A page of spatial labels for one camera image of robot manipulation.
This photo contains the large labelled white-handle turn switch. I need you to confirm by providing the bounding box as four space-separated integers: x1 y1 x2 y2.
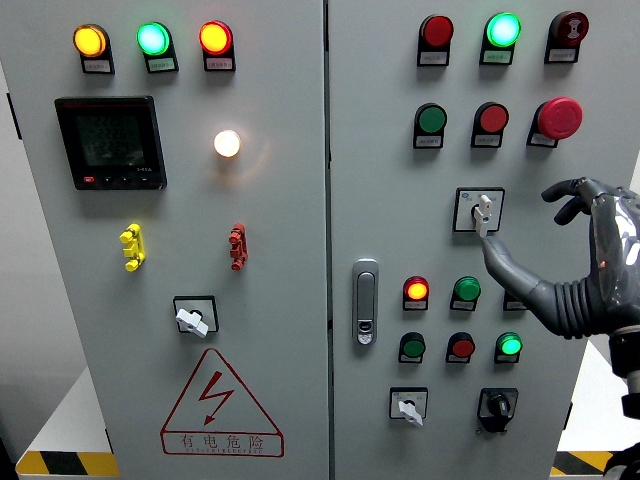
452 186 506 239

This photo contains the small green lit lamp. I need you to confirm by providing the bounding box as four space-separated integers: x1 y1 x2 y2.
493 331 524 365

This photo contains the small green unlit lamp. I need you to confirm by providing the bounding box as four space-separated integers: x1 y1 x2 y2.
449 275 483 312

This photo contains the small red push button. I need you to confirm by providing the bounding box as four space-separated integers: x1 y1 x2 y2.
444 331 477 365

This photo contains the large red stop button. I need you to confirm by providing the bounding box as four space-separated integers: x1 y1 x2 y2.
526 96 585 149

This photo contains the black yellow striped tape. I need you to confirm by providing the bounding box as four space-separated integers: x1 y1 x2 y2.
549 449 614 477
14 450 121 478

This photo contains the small orange-red lit lamp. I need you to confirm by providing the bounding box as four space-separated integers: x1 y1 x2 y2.
401 275 431 312

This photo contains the large red push button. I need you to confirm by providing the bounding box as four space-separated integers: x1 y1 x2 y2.
470 101 511 149

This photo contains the small green push button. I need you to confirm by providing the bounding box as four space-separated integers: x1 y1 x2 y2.
397 331 427 365

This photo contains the grey cabinet door with lock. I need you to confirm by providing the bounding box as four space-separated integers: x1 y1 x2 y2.
327 0 640 480

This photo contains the large green push button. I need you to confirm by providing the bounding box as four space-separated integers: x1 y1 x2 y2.
412 102 449 150

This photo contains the silver door lock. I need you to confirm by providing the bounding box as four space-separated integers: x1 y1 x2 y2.
351 257 380 347

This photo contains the dark red buzzer lamp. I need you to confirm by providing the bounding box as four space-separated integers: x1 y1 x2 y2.
544 10 590 65

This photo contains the large green lit lamp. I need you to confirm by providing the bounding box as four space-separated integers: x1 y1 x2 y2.
479 11 523 66

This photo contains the large dark red lamp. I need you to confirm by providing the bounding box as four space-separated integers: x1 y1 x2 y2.
416 13 456 68

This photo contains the grey cabinet door with display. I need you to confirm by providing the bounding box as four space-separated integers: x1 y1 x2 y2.
0 0 331 480

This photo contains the white round lamp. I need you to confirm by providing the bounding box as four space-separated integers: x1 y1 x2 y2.
213 129 243 159

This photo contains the red warning triangle sign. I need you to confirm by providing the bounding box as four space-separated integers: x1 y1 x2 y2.
159 347 285 458

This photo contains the orange-red lit large lamp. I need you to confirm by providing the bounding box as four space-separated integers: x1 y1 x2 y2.
198 19 237 73

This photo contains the green lit lamp beside yellow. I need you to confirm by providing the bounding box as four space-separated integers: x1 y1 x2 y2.
136 21 180 75

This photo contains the black display meter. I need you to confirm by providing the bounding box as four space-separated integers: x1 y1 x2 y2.
54 95 168 192

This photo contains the yellow round lamp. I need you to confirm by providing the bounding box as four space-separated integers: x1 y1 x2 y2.
72 23 116 76

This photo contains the black-handle turn switch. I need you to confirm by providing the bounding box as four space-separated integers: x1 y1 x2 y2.
475 387 520 435

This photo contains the small labelled white-handle turn switch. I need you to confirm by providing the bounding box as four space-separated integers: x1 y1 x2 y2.
388 386 430 428

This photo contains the small red handle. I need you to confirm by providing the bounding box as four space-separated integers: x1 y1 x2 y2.
228 222 248 272

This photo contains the white-handle switch on plain plate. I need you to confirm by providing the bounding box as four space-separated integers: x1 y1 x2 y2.
172 294 220 341

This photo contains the small yellow handle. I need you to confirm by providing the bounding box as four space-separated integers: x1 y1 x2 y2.
118 222 147 273

